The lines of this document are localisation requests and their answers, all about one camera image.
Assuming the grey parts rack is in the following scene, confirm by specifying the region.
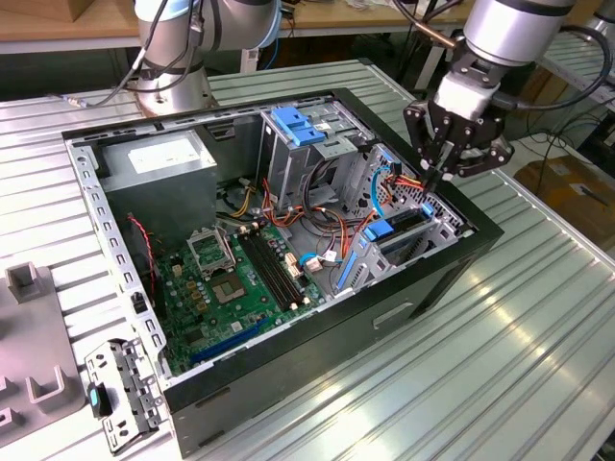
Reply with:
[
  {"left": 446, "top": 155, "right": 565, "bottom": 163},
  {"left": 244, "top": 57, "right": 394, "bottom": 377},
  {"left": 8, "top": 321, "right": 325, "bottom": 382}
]
[{"left": 0, "top": 261, "right": 90, "bottom": 443}]

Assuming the orange power wire black plug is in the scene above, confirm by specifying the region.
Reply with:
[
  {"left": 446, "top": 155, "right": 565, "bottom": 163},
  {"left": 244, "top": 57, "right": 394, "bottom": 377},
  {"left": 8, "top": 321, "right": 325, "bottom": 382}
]
[{"left": 383, "top": 171, "right": 436, "bottom": 194}]

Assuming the black clip blue mark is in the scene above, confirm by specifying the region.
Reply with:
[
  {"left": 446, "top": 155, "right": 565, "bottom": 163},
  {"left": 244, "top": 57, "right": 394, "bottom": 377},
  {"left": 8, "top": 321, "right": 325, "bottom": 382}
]
[{"left": 88, "top": 381, "right": 114, "bottom": 419}]

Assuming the metal optical drive cage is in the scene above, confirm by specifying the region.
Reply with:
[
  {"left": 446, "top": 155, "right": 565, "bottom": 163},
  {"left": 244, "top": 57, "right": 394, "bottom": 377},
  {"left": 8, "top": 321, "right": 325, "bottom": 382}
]
[{"left": 257, "top": 95, "right": 376, "bottom": 217}]

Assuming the metal socket cover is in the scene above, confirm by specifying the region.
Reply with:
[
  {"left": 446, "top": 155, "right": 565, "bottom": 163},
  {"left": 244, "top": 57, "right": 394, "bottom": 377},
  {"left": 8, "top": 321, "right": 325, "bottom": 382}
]
[{"left": 185, "top": 229, "right": 237, "bottom": 279}]

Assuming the black RAM slot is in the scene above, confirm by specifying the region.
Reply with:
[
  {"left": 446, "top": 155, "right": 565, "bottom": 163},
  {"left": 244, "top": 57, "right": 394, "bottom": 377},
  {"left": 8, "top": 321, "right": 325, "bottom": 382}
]
[
  {"left": 238, "top": 230, "right": 295, "bottom": 312},
  {"left": 252, "top": 228, "right": 311, "bottom": 306}
]

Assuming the wooden desk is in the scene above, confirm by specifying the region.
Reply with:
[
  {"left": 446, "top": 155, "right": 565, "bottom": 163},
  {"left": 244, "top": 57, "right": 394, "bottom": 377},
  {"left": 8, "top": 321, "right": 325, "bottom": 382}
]
[{"left": 0, "top": 0, "right": 475, "bottom": 92}]

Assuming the black tripod stand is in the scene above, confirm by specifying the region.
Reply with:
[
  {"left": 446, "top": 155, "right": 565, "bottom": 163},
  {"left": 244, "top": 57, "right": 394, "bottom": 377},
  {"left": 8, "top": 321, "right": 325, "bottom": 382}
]
[{"left": 396, "top": 0, "right": 455, "bottom": 97}]

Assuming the metal disk bay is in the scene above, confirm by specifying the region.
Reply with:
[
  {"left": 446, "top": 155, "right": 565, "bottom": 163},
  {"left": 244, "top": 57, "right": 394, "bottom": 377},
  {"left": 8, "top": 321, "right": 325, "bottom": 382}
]
[{"left": 331, "top": 143, "right": 475, "bottom": 299}]

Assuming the large cardboard box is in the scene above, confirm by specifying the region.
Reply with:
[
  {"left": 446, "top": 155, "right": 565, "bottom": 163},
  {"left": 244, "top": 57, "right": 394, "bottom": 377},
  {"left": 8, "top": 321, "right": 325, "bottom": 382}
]
[{"left": 513, "top": 156, "right": 615, "bottom": 251}]

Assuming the blue drive latch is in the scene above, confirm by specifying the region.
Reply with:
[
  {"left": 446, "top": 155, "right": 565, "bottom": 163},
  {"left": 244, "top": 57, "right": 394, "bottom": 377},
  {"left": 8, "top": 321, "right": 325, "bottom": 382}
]
[{"left": 270, "top": 106, "right": 328, "bottom": 149}]

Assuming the orange black wire bundle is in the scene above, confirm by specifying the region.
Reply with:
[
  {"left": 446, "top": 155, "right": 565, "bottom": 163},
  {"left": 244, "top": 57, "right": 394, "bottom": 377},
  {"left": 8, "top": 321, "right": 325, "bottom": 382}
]
[{"left": 261, "top": 177, "right": 376, "bottom": 255}]

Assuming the grey power supply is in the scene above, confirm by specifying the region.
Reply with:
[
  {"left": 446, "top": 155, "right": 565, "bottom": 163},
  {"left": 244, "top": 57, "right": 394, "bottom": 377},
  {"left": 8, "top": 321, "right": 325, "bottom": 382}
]
[{"left": 98, "top": 129, "right": 220, "bottom": 251}]

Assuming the thin black cable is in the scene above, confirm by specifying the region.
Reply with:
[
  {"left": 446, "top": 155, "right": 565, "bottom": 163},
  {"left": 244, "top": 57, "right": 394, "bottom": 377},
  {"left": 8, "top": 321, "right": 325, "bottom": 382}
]
[{"left": 60, "top": 0, "right": 222, "bottom": 109}]

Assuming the green motherboard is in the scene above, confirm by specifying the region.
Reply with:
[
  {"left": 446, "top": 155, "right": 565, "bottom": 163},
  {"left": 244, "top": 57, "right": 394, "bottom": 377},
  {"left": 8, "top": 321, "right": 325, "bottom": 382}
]
[{"left": 153, "top": 223, "right": 328, "bottom": 378}]

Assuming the thick black gripper cable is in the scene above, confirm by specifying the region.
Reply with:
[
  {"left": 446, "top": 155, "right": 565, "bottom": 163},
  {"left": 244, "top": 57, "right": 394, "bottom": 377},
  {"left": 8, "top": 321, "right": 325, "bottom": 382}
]
[{"left": 494, "top": 23, "right": 615, "bottom": 115}]

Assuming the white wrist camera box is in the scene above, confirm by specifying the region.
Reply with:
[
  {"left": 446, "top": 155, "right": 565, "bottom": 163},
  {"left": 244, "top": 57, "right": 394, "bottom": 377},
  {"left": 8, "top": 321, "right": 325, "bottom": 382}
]
[{"left": 434, "top": 71, "right": 496, "bottom": 122}]

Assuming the hinged metal slot bracket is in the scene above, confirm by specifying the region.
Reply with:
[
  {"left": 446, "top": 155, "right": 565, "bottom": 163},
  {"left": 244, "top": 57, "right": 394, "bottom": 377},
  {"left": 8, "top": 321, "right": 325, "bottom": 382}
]
[{"left": 84, "top": 338, "right": 164, "bottom": 455}]

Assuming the CPU socket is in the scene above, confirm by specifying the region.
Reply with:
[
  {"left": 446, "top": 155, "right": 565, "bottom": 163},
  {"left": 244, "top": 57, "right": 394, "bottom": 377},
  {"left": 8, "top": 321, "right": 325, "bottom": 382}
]
[{"left": 209, "top": 271, "right": 251, "bottom": 306}]

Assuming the thin blue wire white plug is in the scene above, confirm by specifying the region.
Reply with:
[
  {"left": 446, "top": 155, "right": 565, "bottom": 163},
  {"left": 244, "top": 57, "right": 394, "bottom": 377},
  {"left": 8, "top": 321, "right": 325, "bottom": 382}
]
[{"left": 297, "top": 252, "right": 345, "bottom": 275}]

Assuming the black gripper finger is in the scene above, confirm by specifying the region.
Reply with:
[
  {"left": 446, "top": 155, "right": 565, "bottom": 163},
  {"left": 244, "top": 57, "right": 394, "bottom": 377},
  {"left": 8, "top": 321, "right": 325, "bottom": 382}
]
[
  {"left": 403, "top": 102, "right": 447, "bottom": 192},
  {"left": 438, "top": 116, "right": 516, "bottom": 182}
]

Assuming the blue expansion slot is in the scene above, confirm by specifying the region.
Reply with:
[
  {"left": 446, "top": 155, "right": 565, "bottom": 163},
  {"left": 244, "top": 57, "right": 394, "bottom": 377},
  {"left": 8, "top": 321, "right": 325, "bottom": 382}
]
[{"left": 189, "top": 319, "right": 270, "bottom": 367}]

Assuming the yellow black wire bundle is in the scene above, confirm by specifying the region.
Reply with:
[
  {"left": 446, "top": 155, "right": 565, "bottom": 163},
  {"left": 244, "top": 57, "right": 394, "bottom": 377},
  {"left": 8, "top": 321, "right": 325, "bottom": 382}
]
[{"left": 215, "top": 177, "right": 263, "bottom": 220}]

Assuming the metal slat side table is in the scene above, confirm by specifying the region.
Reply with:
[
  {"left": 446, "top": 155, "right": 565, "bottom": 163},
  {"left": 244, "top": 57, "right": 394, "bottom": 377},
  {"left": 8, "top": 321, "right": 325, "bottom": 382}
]
[{"left": 499, "top": 31, "right": 615, "bottom": 135}]

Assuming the blue data wire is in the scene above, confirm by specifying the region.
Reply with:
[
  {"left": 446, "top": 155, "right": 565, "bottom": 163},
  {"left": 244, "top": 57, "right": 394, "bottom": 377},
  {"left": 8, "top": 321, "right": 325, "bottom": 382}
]
[{"left": 370, "top": 148, "right": 403, "bottom": 220}]

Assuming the black open PC case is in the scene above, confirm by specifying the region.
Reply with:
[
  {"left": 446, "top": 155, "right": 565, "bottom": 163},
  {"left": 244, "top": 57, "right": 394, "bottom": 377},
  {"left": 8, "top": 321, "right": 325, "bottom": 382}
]
[{"left": 61, "top": 85, "right": 504, "bottom": 460}]

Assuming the red black fan wire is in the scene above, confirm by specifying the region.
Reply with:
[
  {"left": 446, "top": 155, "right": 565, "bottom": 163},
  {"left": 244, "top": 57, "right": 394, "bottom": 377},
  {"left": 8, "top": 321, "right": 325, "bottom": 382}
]
[{"left": 127, "top": 215, "right": 160, "bottom": 299}]

